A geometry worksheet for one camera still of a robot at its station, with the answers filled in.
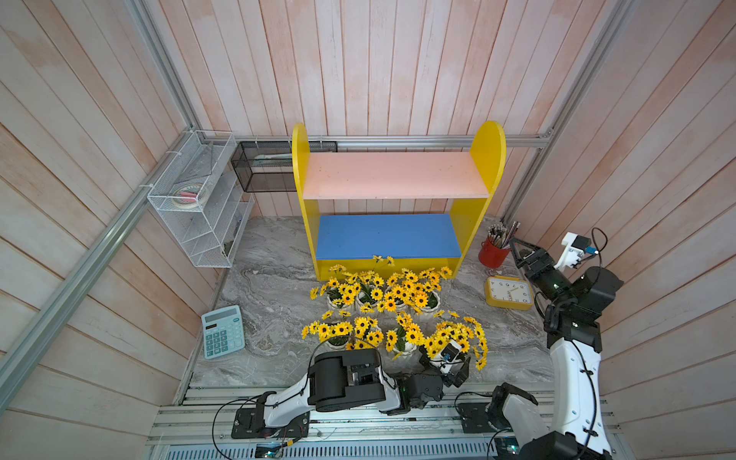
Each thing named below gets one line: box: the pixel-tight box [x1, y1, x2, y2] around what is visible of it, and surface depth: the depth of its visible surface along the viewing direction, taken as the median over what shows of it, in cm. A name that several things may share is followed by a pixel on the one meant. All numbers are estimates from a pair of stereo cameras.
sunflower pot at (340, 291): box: [309, 263, 362, 324], surface depth 87 cm
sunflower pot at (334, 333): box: [301, 310, 354, 350], surface depth 76 cm
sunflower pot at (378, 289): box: [355, 254, 398, 314], surface depth 87 cm
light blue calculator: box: [201, 304, 246, 361], surface depth 90 cm
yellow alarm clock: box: [483, 275, 534, 311], surface depth 97 cm
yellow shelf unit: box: [291, 120, 507, 281], surface depth 94 cm
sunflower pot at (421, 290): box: [394, 266, 453, 323], surface depth 86 cm
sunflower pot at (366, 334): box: [345, 316, 385, 351], surface depth 77 cm
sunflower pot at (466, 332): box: [424, 310, 488, 371], surface depth 76 cm
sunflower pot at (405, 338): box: [385, 312, 426, 361], surface depth 78 cm
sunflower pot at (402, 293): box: [382, 268, 421, 319], surface depth 84 cm
